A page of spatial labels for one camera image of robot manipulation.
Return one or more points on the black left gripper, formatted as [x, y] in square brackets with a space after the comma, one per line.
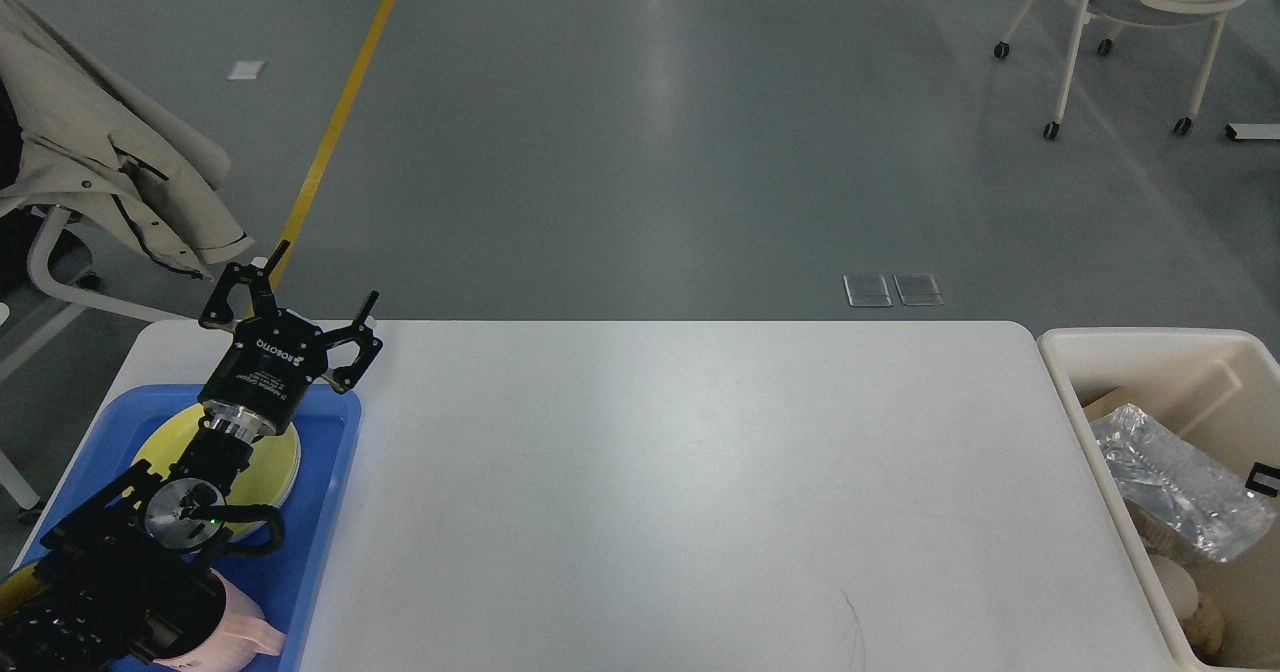
[265, 372]

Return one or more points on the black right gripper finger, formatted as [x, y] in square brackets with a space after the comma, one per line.
[1263, 479]

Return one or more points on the aluminium foil tray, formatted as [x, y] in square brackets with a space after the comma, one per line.
[1184, 503]

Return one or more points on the yellow plastic plate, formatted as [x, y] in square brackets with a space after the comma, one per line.
[256, 485]

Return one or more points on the brown paper bag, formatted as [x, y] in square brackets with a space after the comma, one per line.
[1109, 402]

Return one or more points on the pink mug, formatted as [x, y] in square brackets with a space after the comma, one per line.
[240, 635]

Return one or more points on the white paper cup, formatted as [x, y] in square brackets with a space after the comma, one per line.
[1179, 587]

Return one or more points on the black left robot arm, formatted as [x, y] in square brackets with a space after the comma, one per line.
[131, 571]

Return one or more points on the beige plastic bin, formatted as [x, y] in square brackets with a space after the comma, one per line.
[1219, 390]

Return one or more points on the pale green plate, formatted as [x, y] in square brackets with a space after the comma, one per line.
[287, 451]

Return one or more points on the beige jacket on chair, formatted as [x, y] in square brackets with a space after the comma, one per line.
[79, 136]

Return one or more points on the teal yellow mug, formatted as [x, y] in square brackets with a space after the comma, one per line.
[18, 588]

